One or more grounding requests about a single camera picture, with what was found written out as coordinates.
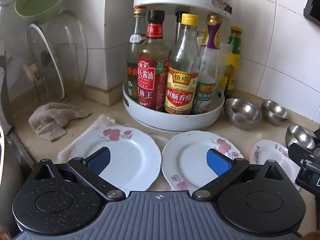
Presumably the purple-label clear bottle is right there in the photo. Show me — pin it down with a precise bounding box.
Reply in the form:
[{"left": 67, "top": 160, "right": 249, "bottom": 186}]
[{"left": 192, "top": 14, "right": 223, "bottom": 114}]

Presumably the white two-tier turntable rack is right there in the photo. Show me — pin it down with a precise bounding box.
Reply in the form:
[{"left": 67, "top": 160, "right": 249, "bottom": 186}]
[{"left": 122, "top": 0, "right": 235, "bottom": 132}]

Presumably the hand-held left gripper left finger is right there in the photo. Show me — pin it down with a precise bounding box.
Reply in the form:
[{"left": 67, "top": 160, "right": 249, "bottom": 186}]
[{"left": 34, "top": 147, "right": 127, "bottom": 202}]

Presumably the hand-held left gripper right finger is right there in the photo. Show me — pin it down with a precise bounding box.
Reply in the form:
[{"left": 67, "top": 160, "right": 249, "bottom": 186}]
[{"left": 192, "top": 148, "right": 288, "bottom": 202}]

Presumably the white-rim glass pot lid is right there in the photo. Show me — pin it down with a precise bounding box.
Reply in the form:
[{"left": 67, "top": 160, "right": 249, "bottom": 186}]
[{"left": 27, "top": 24, "right": 65, "bottom": 98}]

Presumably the grey crumpled towel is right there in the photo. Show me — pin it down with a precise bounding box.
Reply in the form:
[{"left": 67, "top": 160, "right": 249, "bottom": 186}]
[{"left": 28, "top": 102, "right": 92, "bottom": 142}]

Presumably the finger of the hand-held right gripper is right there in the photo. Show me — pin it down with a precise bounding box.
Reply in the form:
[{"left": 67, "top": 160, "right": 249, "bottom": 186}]
[{"left": 288, "top": 142, "right": 320, "bottom": 167}]

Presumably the large glass dome lid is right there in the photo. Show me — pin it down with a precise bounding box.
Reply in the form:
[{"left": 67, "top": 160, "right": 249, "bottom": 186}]
[{"left": 45, "top": 10, "right": 88, "bottom": 98}]

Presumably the white flat cloth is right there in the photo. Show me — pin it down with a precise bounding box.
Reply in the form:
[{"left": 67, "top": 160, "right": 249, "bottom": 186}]
[{"left": 57, "top": 114, "right": 165, "bottom": 164}]

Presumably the green plastic basin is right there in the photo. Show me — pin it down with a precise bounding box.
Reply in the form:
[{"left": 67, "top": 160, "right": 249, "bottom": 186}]
[{"left": 14, "top": 0, "right": 69, "bottom": 25}]

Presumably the red-label soy sauce bottle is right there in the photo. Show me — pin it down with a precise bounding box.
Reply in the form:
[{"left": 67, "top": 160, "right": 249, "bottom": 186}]
[{"left": 137, "top": 10, "right": 170, "bottom": 112}]

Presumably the large floral white plate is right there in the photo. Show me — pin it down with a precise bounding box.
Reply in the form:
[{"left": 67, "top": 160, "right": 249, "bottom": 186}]
[
  {"left": 68, "top": 126, "right": 162, "bottom": 193},
  {"left": 162, "top": 130, "right": 244, "bottom": 192}
]

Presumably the green-yellow label oil bottle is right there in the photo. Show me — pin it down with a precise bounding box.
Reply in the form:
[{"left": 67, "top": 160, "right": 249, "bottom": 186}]
[{"left": 224, "top": 26, "right": 244, "bottom": 99}]

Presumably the yellow-cap vinegar bottle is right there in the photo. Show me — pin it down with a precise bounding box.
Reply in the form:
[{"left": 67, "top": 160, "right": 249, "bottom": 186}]
[{"left": 164, "top": 13, "right": 201, "bottom": 115}]

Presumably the stainless steel bowl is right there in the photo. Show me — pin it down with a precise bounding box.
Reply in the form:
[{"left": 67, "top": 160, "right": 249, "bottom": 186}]
[
  {"left": 224, "top": 98, "right": 262, "bottom": 122},
  {"left": 261, "top": 99, "right": 290, "bottom": 126},
  {"left": 285, "top": 124, "right": 315, "bottom": 150},
  {"left": 226, "top": 110, "right": 262, "bottom": 130}
]

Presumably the black range hood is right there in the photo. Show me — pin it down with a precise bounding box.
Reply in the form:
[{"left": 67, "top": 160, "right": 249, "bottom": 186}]
[{"left": 303, "top": 0, "right": 320, "bottom": 22}]

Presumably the small floral white plate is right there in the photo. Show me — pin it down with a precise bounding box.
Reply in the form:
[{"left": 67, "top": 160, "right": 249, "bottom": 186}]
[{"left": 249, "top": 140, "right": 298, "bottom": 170}]

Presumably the wire lid holder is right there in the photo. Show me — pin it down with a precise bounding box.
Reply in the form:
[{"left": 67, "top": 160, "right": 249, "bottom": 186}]
[{"left": 22, "top": 62, "right": 49, "bottom": 103}]

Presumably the red-cap green-label clear bottle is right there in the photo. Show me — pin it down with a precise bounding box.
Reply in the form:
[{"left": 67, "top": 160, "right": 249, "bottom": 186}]
[{"left": 126, "top": 6, "right": 148, "bottom": 103}]

